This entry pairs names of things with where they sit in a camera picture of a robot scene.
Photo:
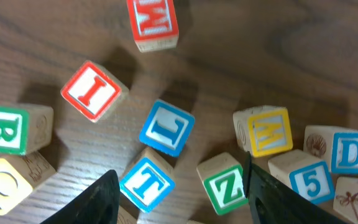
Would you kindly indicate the yellow block upper right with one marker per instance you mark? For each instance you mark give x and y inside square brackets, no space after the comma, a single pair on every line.
[263,130]

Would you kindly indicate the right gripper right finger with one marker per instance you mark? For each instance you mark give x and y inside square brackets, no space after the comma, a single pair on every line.
[271,201]

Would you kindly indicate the green B block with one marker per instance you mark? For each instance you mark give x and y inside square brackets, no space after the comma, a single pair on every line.
[25,128]

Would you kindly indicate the yellow B block far right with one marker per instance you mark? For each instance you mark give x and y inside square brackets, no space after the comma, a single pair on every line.
[346,198]

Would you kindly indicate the blue 2 block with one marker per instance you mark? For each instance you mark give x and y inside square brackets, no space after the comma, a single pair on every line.
[124,217]

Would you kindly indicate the red M block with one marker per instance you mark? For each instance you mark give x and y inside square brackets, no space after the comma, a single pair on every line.
[154,24]

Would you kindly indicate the yellow block centre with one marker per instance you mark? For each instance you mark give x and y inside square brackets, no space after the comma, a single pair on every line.
[20,176]

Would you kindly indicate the green Z block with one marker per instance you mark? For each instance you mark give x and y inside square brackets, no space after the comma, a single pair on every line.
[221,177]

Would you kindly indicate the blue 5 block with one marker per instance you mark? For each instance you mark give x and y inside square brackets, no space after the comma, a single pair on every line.
[305,174]

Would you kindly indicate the blue T block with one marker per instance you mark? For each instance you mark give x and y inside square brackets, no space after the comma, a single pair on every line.
[147,180]

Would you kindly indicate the red I block upper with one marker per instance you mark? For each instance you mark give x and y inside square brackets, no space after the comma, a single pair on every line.
[94,91]

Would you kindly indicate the blue D block upper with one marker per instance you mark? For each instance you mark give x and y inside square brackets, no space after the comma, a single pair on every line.
[337,146]

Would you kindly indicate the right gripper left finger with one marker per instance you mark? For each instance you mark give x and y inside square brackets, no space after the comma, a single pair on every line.
[98,204]

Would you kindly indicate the blue L block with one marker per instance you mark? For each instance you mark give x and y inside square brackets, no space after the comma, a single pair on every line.
[167,128]

